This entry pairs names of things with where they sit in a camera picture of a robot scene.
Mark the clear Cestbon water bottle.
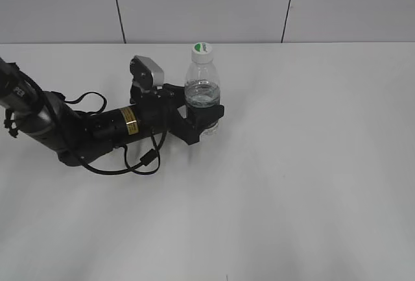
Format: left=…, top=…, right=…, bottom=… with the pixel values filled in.
left=184, top=59, right=222, bottom=140

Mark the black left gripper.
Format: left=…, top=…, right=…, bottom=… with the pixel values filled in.
left=130, top=83, right=224, bottom=145

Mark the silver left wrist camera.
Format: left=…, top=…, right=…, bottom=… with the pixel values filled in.
left=130, top=55, right=165, bottom=92

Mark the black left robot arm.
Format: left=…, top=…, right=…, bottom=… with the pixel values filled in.
left=1, top=55, right=224, bottom=167

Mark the white green bottle cap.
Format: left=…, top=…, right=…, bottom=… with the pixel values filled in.
left=191, top=42, right=213, bottom=64

